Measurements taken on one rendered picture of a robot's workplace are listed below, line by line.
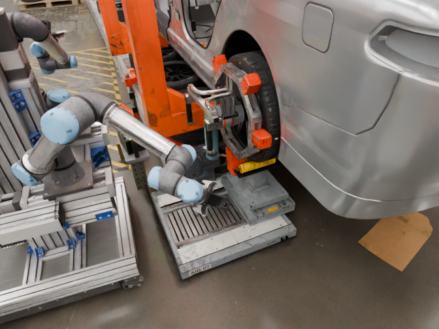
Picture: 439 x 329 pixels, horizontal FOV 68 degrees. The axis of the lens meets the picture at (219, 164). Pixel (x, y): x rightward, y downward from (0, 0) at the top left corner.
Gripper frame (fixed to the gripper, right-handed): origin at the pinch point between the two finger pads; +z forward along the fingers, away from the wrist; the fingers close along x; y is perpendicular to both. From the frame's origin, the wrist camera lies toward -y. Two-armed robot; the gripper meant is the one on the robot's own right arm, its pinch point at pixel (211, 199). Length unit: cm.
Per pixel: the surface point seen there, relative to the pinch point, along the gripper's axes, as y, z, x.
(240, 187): 0, 98, -16
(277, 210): -30, 95, -8
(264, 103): -6, 25, -56
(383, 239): -103, 103, -12
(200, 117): 43, 89, -56
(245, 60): 11, 27, -77
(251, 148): -5, 40, -34
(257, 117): -4, 27, -48
